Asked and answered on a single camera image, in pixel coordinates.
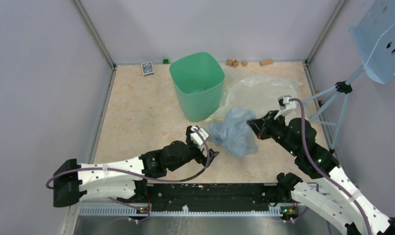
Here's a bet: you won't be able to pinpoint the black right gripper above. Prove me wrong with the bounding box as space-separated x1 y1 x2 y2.
246 110 299 156

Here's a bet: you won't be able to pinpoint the long brown wooden block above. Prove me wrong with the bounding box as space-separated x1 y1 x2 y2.
259 59 274 66

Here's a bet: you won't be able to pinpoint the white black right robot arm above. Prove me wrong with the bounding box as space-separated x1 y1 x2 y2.
247 110 395 235

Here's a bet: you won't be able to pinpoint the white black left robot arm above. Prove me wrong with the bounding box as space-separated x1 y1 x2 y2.
46 126 219 208

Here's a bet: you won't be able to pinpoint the playing card deck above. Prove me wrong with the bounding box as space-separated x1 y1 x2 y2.
141 61 154 76

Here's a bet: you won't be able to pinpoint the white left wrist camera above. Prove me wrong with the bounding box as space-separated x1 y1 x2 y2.
190 126 209 151

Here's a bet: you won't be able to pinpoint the clear yellow plastic bag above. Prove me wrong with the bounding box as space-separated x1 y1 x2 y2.
205 62 306 123

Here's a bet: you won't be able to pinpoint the green plastic trash bin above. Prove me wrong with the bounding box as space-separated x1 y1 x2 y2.
169 52 225 122

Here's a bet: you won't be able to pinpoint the light blue perforated panel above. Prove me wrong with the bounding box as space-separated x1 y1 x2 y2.
349 0 395 84

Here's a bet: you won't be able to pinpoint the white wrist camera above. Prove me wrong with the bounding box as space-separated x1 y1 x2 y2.
190 126 209 151
274 95 297 119

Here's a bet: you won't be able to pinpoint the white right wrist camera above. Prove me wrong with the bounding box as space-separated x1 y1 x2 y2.
274 95 297 119

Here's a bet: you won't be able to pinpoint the blue plastic trash bag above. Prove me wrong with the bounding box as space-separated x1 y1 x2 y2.
206 108 259 158

